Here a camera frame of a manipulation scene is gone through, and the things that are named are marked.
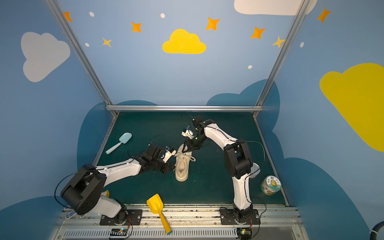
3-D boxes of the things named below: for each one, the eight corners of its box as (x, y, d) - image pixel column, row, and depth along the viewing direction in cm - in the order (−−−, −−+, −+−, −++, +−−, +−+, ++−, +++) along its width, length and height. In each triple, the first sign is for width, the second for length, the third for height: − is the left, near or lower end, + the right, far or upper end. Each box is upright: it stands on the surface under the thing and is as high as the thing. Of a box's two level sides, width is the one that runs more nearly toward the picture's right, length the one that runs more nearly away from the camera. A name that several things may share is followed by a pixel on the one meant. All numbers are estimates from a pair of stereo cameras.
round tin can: (262, 195, 82) (267, 191, 77) (258, 180, 88) (262, 175, 82) (277, 195, 82) (284, 191, 77) (272, 180, 88) (278, 175, 82)
